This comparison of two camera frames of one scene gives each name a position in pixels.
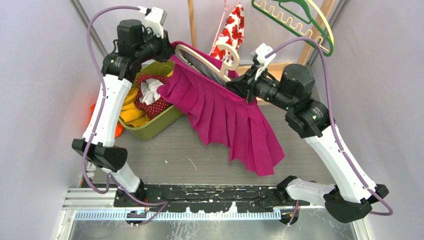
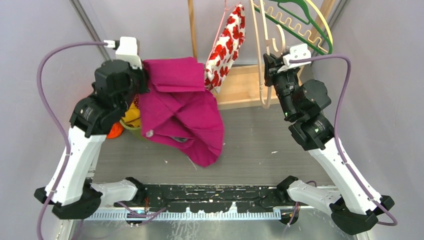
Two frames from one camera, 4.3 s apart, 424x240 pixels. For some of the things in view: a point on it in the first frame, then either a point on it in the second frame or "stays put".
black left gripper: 165,49 → 145,87
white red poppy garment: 232,34 stays put
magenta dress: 221,117 → 176,110
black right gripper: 245,86 → 273,64
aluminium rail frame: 91,213 stays put
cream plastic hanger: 319,9 stays put
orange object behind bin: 119,128 stays put
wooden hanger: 229,57 → 275,27
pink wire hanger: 225,10 stays put
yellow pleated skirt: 130,115 stays put
